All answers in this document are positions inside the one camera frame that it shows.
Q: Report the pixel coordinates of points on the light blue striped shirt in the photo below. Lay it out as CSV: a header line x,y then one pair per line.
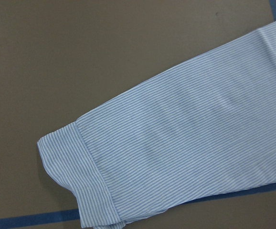
x,y
201,128

